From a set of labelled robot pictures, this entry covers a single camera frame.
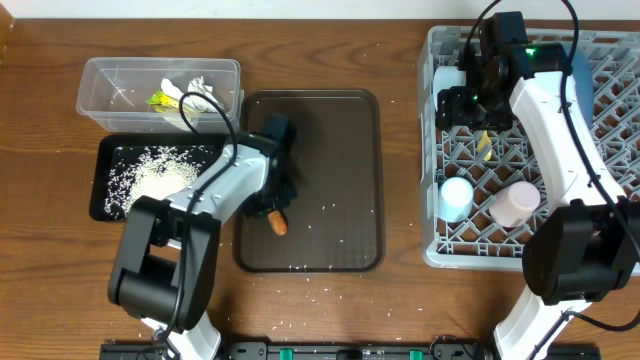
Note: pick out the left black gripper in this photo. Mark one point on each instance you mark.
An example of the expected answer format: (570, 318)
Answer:
(258, 206)

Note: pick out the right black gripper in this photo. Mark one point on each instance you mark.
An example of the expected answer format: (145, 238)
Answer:
(451, 110)

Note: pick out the orange carrot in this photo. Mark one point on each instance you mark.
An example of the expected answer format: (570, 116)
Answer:
(278, 222)

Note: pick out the yellow plastic spoon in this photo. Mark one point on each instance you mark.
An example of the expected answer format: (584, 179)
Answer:
(485, 147)

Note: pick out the light blue bowl with rice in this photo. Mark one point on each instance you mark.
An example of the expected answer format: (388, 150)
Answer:
(446, 77)

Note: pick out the light blue cup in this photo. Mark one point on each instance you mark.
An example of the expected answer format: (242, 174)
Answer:
(455, 199)

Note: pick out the white pink cup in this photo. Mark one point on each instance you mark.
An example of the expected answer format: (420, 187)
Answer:
(514, 204)

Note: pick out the dark blue plate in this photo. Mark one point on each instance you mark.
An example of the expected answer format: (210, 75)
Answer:
(582, 74)

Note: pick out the yellow green snack wrapper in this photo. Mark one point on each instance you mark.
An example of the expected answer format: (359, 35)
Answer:
(162, 103)

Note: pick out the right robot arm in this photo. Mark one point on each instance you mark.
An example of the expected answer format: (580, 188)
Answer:
(589, 244)

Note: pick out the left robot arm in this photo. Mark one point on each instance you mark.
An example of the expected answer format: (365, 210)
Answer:
(164, 271)

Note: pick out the grey dishwasher rack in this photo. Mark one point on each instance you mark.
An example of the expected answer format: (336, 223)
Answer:
(478, 242)

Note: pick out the clear plastic waste bin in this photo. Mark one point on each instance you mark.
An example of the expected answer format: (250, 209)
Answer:
(113, 91)

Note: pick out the brown serving tray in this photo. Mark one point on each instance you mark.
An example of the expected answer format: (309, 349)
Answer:
(336, 222)

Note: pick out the pile of white rice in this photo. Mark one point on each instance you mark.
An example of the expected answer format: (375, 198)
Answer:
(152, 171)

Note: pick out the black rectangular tray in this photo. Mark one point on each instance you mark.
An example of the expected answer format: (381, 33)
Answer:
(110, 143)

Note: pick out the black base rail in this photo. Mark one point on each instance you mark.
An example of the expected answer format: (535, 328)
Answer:
(444, 348)

